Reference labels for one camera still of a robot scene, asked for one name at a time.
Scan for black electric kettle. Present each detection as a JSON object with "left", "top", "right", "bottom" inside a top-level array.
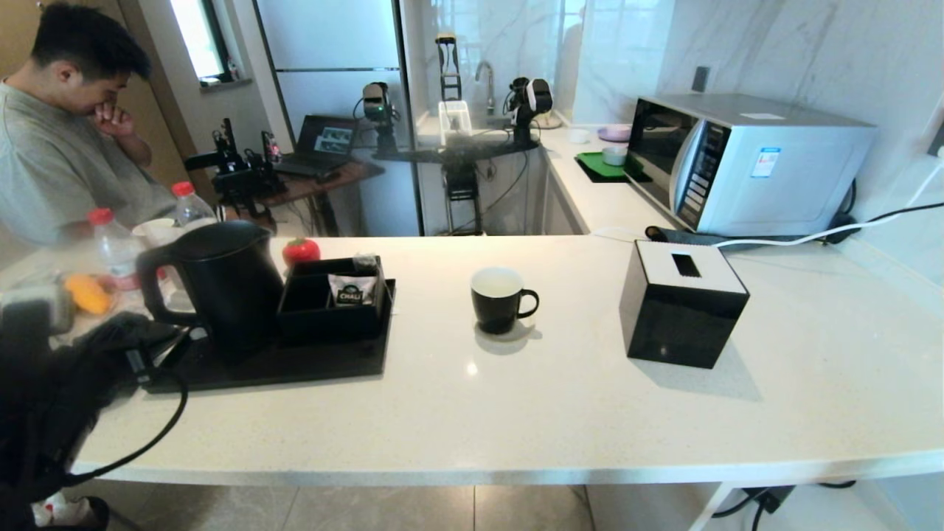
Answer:
[{"left": 136, "top": 220, "right": 285, "bottom": 361}]

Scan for black tea organizer box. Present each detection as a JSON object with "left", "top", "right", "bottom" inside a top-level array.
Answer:
[{"left": 277, "top": 256, "right": 388, "bottom": 343}]

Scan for white tea bag packet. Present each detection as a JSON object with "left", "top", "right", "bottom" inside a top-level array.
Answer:
[{"left": 328, "top": 274, "right": 378, "bottom": 308}]

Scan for clear water bottle red cap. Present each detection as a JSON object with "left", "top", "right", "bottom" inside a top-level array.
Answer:
[
  {"left": 88, "top": 208, "right": 148, "bottom": 292},
  {"left": 171, "top": 181, "right": 219, "bottom": 229}
]

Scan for translucent white plastic cup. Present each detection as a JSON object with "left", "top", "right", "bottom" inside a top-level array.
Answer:
[{"left": 133, "top": 218, "right": 181, "bottom": 248}]

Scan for black trash bin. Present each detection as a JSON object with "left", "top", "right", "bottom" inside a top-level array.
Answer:
[{"left": 44, "top": 496, "right": 111, "bottom": 531}]

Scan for white crumpled paper trash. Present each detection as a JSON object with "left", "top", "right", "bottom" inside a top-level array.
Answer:
[{"left": 33, "top": 493, "right": 93, "bottom": 528}]

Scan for black rectangular serving tray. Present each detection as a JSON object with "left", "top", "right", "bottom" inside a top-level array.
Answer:
[{"left": 144, "top": 279, "right": 397, "bottom": 394}]

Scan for red tomato shaped toy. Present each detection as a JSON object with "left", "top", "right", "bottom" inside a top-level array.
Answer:
[{"left": 282, "top": 237, "right": 322, "bottom": 266}]

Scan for person in grey shirt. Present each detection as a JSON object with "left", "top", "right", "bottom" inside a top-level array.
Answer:
[{"left": 0, "top": 0, "right": 178, "bottom": 248}]

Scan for brown wooden desk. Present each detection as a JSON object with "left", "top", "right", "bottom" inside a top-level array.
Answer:
[{"left": 258, "top": 159, "right": 386, "bottom": 237}]

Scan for black laptop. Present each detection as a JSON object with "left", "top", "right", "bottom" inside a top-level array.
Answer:
[{"left": 274, "top": 115, "right": 361, "bottom": 178}]

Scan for black mug white inside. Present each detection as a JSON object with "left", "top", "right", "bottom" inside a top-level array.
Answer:
[{"left": 471, "top": 267, "right": 541, "bottom": 336}]

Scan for black teleoperation rig stand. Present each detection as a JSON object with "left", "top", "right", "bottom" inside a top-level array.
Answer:
[{"left": 372, "top": 33, "right": 543, "bottom": 237}]

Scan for white refrigerator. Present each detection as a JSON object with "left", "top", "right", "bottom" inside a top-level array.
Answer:
[{"left": 253, "top": 0, "right": 425, "bottom": 237}]

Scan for white translucent basket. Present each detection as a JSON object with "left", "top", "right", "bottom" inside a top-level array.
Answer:
[{"left": 438, "top": 101, "right": 473, "bottom": 147}]

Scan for chrome kitchen faucet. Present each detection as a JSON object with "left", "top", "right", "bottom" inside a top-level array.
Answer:
[{"left": 474, "top": 61, "right": 499, "bottom": 119}]

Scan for green and black tray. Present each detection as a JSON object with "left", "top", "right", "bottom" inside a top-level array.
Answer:
[{"left": 575, "top": 151, "right": 653, "bottom": 184}]

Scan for black tissue box white lid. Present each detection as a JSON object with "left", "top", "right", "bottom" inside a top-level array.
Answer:
[{"left": 618, "top": 240, "right": 750, "bottom": 369}]

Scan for grey power adapter brick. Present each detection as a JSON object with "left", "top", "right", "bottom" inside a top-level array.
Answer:
[{"left": 741, "top": 487, "right": 796, "bottom": 515}]

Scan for silver microwave oven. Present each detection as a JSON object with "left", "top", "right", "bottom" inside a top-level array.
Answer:
[{"left": 625, "top": 94, "right": 878, "bottom": 238}]

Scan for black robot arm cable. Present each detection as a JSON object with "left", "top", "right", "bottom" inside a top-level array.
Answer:
[{"left": 66, "top": 365, "right": 190, "bottom": 476}]

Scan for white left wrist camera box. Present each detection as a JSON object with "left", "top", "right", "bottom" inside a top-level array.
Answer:
[{"left": 0, "top": 286, "right": 76, "bottom": 337}]

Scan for window with dark frame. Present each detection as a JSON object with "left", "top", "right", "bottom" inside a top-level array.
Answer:
[{"left": 168, "top": 0, "right": 237, "bottom": 88}]

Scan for white power cable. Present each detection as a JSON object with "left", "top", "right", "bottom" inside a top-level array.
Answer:
[{"left": 712, "top": 159, "right": 944, "bottom": 249}]

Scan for black adapter cable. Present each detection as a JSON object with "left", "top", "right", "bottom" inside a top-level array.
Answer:
[{"left": 712, "top": 479, "right": 860, "bottom": 531}]

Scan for black power cable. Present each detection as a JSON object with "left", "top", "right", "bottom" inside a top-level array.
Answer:
[{"left": 826, "top": 201, "right": 944, "bottom": 237}]

